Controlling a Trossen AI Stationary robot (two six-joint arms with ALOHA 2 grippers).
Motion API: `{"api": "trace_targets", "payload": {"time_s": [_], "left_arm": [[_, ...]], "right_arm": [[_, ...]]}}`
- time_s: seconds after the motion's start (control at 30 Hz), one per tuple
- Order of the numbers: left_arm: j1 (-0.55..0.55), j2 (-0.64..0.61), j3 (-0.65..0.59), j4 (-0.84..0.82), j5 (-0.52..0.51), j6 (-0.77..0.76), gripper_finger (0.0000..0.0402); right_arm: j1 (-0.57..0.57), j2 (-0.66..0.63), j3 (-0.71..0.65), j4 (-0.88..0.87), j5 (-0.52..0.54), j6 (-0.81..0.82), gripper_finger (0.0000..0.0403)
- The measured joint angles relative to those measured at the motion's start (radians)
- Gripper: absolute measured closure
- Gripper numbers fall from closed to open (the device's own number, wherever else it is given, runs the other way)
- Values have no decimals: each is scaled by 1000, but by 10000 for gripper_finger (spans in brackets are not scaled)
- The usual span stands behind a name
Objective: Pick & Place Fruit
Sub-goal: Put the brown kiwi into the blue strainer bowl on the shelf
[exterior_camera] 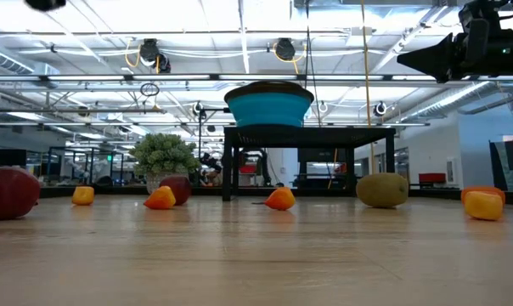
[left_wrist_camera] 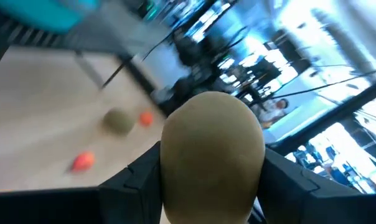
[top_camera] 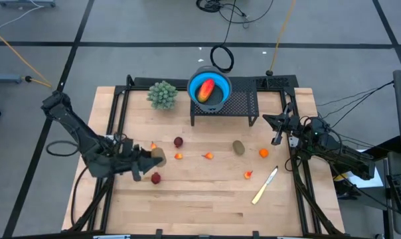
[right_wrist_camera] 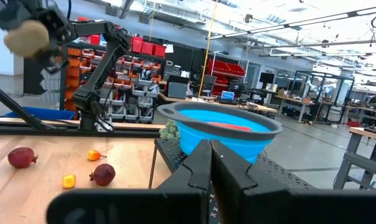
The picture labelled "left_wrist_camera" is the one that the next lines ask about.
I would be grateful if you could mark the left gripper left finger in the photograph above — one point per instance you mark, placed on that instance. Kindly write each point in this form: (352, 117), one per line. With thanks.
(129, 199)

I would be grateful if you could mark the black perforated metal rack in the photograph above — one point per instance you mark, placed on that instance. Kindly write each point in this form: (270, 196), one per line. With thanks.
(26, 39)

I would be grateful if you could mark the blue collapsible bowl grey rim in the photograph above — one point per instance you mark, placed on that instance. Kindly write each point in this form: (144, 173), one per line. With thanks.
(45, 12)

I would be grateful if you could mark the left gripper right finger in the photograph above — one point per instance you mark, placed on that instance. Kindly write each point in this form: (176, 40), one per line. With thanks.
(300, 199)

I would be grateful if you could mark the small orange toy fruit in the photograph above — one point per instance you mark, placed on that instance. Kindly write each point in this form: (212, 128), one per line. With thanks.
(82, 161)

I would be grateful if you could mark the brown toy kiwi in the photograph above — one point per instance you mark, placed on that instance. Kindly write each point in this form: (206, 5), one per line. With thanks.
(118, 121)
(213, 155)

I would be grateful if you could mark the person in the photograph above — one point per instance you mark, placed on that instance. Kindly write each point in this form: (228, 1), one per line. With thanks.
(273, 110)

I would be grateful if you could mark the round toy orange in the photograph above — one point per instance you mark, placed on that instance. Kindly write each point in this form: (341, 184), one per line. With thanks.
(146, 118)

